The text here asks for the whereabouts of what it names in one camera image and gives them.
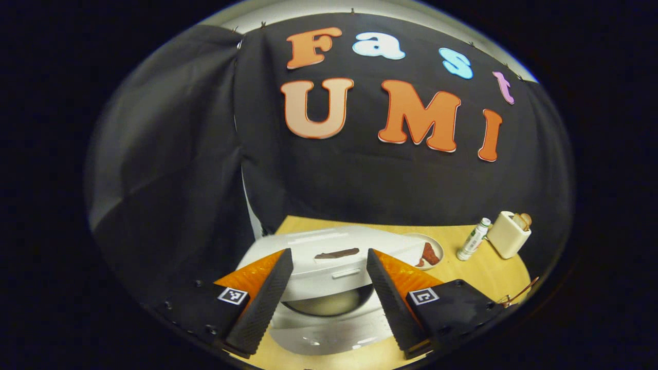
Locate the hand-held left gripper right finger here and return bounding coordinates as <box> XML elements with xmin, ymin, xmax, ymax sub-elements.
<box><xmin>366</xmin><ymin>248</ymin><xmax>509</xmax><ymax>360</ymax></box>

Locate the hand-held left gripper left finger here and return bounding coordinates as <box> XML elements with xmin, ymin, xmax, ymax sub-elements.
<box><xmin>147</xmin><ymin>248</ymin><xmax>295</xmax><ymax>359</ymax></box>

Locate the white rice cooker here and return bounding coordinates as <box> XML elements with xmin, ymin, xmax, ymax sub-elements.
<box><xmin>236</xmin><ymin>225</ymin><xmax>427</xmax><ymax>356</ymax></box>

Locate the brown wooden spoon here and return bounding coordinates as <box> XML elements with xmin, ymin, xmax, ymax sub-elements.
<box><xmin>501</xmin><ymin>276</ymin><xmax>540</xmax><ymax>305</ymax></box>

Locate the white round plate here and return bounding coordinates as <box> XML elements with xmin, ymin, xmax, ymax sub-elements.
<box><xmin>404</xmin><ymin>233</ymin><xmax>444</xmax><ymax>271</ymax></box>

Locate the white drink bottle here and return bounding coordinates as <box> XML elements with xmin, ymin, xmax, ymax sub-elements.
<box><xmin>456</xmin><ymin>217</ymin><xmax>492</xmax><ymax>262</ymax></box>

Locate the white toaster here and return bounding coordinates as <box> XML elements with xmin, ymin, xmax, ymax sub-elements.
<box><xmin>486</xmin><ymin>211</ymin><xmax>533</xmax><ymax>260</ymax></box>

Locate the black backdrop cloth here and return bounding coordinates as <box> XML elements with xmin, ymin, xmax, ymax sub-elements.
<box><xmin>85</xmin><ymin>13</ymin><xmax>575</xmax><ymax>319</ymax></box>

